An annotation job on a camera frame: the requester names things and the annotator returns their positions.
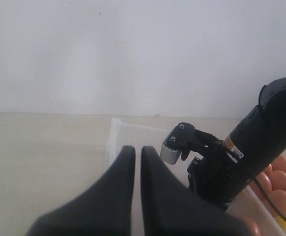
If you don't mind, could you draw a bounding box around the black cable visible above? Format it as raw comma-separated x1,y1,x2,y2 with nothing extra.
221,36,286,228

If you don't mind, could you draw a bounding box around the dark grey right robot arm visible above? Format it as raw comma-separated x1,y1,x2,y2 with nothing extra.
187,77,286,206

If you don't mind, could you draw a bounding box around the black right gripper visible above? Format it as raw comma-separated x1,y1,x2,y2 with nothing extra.
187,144,251,211

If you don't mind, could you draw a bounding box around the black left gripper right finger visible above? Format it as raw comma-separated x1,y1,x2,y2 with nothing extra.
141,146,251,236

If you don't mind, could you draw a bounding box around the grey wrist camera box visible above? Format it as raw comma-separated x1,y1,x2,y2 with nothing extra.
160,122,222,165

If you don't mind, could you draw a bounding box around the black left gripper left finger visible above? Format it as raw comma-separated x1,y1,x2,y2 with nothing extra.
27,146,136,236

